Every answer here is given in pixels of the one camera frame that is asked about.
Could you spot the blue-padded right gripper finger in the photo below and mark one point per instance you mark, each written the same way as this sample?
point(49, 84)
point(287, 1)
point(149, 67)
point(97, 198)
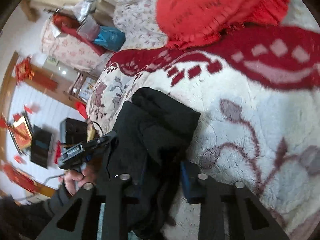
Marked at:
point(193, 190)

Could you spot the black pants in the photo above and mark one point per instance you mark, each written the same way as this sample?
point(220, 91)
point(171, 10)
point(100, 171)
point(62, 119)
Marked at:
point(141, 172)

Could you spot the dark sleeve forearm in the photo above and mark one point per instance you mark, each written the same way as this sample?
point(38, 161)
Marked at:
point(27, 221)

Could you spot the person's left hand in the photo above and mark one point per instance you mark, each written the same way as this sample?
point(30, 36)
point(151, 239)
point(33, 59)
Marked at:
point(73, 180)

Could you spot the black box on floor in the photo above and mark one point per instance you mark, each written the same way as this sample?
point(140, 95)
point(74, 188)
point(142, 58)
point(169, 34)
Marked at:
point(41, 146)

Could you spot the red gold framed decoration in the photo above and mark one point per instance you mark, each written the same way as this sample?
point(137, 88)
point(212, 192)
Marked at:
point(21, 132)

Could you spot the framed picture on floor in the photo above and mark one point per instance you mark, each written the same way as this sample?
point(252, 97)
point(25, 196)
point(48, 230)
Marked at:
point(82, 87)

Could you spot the floral covered side furniture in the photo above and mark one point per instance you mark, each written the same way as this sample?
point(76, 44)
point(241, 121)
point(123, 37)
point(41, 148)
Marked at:
point(69, 50)

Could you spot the red and white fleece blanket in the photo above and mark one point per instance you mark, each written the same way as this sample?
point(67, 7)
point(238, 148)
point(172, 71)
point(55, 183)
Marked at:
point(257, 91)

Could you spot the blue plastic bag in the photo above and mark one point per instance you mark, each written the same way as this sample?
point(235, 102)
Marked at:
point(110, 38)

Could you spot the red cloth on furniture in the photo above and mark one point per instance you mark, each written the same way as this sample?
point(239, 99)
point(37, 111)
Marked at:
point(69, 26)

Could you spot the clear plastic bag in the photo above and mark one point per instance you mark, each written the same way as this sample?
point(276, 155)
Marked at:
point(83, 12)

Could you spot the floral bed sheet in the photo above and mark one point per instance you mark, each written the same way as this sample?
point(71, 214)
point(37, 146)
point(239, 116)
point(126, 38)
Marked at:
point(137, 20)

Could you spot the red heart-shaped ruffled pillow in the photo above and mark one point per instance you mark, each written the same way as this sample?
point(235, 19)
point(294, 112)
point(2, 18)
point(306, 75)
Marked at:
point(197, 23)

